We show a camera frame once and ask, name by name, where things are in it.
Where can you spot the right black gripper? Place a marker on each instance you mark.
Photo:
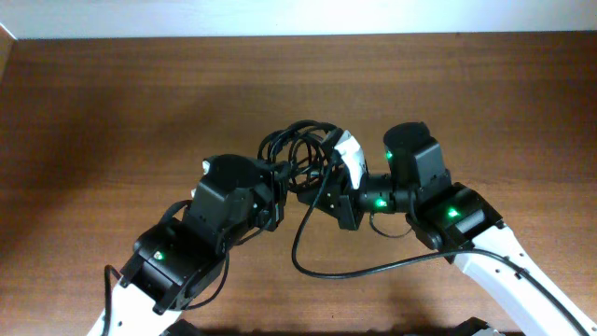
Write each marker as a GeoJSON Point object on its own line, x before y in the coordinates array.
{"type": "Point", "coordinates": [341, 201]}

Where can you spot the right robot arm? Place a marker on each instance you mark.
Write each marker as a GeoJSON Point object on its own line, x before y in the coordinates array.
{"type": "Point", "coordinates": [450, 219]}

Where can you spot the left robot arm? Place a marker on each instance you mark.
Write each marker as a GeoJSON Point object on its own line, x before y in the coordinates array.
{"type": "Point", "coordinates": [177, 259]}

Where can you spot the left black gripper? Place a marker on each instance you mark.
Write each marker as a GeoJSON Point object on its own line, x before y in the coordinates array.
{"type": "Point", "coordinates": [271, 178]}

